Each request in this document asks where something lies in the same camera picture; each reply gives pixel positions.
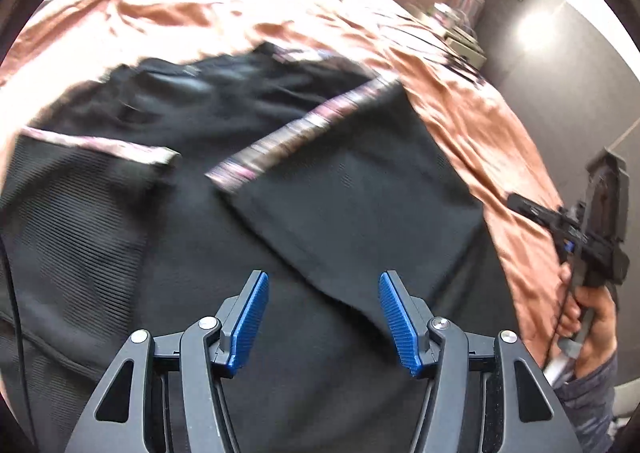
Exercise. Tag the black knit shirt patterned trim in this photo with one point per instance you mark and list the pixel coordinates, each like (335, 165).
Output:
(325, 193)

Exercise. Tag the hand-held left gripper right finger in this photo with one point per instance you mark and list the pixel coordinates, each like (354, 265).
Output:
(400, 323)

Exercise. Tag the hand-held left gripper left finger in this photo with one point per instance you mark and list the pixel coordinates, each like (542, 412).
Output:
(250, 318)

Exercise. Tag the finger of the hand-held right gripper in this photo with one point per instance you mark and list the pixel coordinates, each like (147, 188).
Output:
(532, 210)

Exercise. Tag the person's right hand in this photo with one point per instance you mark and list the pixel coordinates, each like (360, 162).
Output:
(602, 328)

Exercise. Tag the brown blanket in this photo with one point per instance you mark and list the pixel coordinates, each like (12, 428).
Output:
(475, 108)

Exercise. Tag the white nightstand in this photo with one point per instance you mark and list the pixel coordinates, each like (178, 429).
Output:
(462, 40)

